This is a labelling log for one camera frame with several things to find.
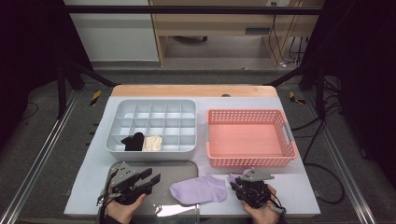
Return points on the yellow and black tape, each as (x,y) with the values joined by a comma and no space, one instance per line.
(95,98)
(294,98)

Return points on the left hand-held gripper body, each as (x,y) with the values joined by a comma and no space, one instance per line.
(127,189)

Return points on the white cabinet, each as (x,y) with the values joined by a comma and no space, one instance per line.
(115,37)

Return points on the person's right hand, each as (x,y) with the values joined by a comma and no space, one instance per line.
(264,216)

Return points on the metal floor rail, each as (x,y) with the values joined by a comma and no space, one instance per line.
(342,161)
(40,155)

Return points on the light wooden desk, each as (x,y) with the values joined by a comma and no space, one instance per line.
(218,23)

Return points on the dark curtain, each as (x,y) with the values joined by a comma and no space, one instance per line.
(364,62)
(28,46)

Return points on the person's left hand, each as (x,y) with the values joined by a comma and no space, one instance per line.
(123,213)

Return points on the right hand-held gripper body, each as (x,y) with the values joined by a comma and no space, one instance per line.
(253,193)

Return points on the black metal stand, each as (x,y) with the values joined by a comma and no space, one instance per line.
(60,93)
(320,93)

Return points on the white divided organizer box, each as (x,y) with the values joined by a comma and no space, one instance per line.
(155,155)

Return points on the black horizontal crossbar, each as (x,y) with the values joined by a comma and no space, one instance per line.
(186,10)

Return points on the pink perforated plastic basket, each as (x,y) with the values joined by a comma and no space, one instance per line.
(249,161)

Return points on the cream sock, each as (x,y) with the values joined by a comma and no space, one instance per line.
(152,143)

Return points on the black sock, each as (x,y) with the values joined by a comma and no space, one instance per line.
(139,141)
(127,143)

